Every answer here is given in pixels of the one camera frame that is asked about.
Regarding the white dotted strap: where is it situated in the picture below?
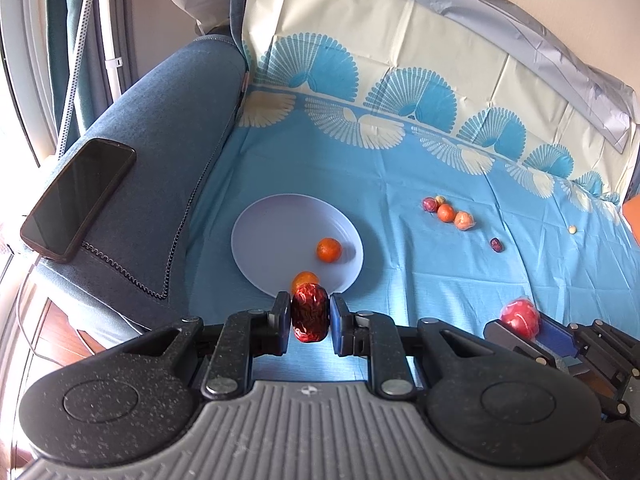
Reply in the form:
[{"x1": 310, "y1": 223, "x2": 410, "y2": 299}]
[{"x1": 56, "y1": 0, "x2": 99, "y2": 157}]

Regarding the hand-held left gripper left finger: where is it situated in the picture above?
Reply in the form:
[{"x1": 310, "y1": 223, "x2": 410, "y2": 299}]
[{"x1": 144, "y1": 292, "x2": 292, "y2": 402}]

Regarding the blue fan-print tablecloth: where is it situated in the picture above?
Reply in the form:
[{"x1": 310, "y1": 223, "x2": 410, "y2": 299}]
[{"x1": 185, "y1": 0, "x2": 640, "y2": 378}]

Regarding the large red jujube date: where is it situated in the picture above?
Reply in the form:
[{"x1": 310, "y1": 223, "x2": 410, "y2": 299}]
[{"x1": 291, "y1": 282, "x2": 330, "y2": 344}]

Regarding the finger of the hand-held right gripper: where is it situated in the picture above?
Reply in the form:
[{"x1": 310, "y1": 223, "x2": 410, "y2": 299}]
[
  {"x1": 539, "y1": 314, "x2": 640, "y2": 413},
  {"x1": 483, "y1": 320, "x2": 557, "y2": 367}
]

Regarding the white pole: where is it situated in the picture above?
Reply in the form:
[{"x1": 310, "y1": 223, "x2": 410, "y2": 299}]
[{"x1": 96, "y1": 0, "x2": 127, "y2": 102}]

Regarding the thin white cable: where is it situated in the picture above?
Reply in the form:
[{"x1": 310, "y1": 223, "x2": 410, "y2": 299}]
[{"x1": 14, "y1": 260, "x2": 66, "y2": 363}]

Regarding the pale blue round plate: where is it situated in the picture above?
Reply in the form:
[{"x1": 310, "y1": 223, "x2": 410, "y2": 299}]
[{"x1": 230, "y1": 194, "x2": 364, "y2": 297}]

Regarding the teal curtain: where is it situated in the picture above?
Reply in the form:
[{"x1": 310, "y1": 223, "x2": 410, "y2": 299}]
[{"x1": 44, "y1": 0, "x2": 103, "y2": 147}]

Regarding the red apple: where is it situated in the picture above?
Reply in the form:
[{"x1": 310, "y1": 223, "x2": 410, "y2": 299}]
[{"x1": 500, "y1": 297, "x2": 542, "y2": 337}]

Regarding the orange object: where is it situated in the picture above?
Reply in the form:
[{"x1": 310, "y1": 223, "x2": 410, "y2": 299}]
[{"x1": 621, "y1": 199, "x2": 640, "y2": 247}]

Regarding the blue sofa armrest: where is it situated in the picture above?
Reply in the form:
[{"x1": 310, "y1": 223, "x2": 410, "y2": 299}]
[{"x1": 27, "y1": 0, "x2": 253, "y2": 343}]

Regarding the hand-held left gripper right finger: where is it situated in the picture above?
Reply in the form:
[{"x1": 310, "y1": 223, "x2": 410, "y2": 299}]
[{"x1": 329, "y1": 293, "x2": 482, "y2": 402}]

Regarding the black smartphone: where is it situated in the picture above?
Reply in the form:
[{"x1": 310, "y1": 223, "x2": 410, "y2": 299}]
[{"x1": 20, "y1": 137, "x2": 137, "y2": 262}]

